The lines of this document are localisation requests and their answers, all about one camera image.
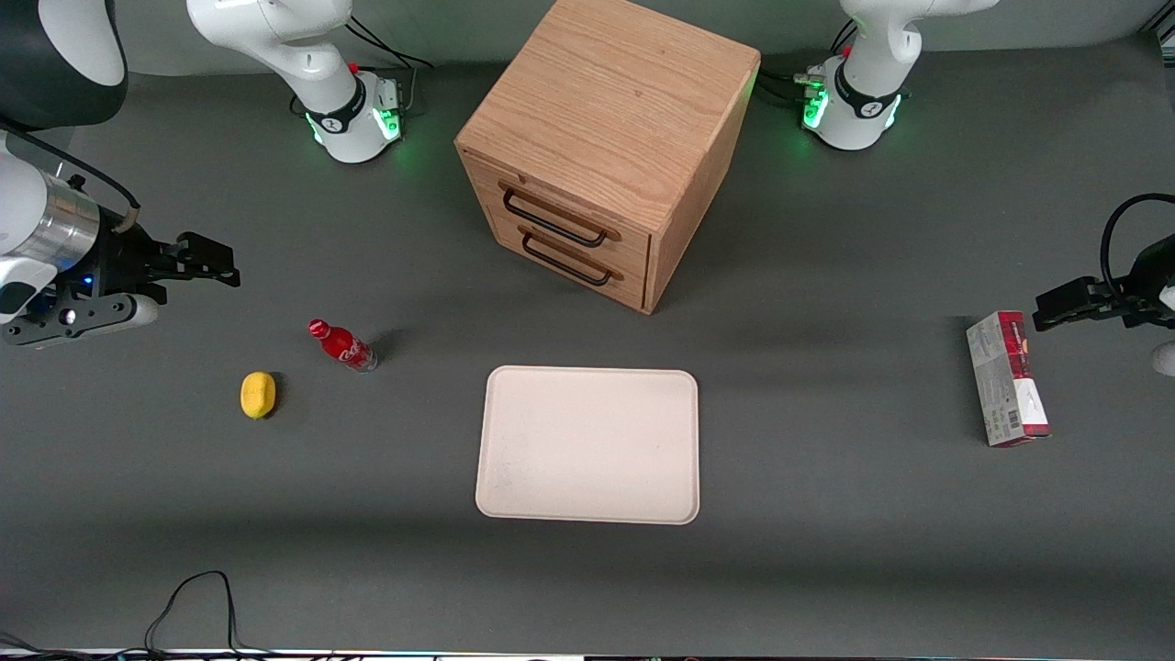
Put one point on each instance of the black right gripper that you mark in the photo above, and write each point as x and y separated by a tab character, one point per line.
123	258

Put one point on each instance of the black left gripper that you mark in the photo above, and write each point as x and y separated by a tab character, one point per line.
1151	277

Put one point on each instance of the red coke bottle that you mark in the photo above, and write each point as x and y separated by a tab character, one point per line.
344	347

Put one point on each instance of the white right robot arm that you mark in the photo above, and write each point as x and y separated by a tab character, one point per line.
312	55

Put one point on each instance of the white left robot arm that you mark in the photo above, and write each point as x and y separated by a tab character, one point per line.
863	101

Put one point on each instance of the beige plastic tray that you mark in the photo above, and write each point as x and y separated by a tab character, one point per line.
587	445

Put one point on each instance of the red plaid cardboard box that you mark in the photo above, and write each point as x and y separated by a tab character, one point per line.
1005	386

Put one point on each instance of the yellow lemon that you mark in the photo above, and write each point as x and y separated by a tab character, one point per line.
258	395

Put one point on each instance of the wooden drawer front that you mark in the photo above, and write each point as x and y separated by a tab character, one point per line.
633	292
635	250

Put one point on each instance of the wooden drawer cabinet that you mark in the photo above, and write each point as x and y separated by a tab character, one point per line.
606	101

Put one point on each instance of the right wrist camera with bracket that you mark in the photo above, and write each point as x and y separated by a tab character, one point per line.
69	319

